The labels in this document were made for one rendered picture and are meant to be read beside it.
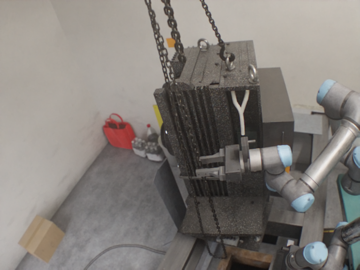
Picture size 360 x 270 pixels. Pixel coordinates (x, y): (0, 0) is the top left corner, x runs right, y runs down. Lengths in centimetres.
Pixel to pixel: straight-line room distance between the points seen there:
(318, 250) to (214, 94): 69
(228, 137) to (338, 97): 52
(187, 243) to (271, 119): 97
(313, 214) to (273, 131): 84
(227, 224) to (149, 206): 147
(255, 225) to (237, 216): 12
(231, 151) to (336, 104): 44
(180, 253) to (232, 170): 91
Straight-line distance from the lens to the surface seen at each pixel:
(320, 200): 181
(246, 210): 145
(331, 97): 101
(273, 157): 87
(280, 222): 168
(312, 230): 168
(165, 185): 165
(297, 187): 90
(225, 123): 111
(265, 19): 213
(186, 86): 103
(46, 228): 290
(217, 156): 92
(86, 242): 285
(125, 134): 331
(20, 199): 304
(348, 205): 141
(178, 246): 167
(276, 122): 101
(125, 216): 279
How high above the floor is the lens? 212
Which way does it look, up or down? 39 degrees down
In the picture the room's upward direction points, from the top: 18 degrees counter-clockwise
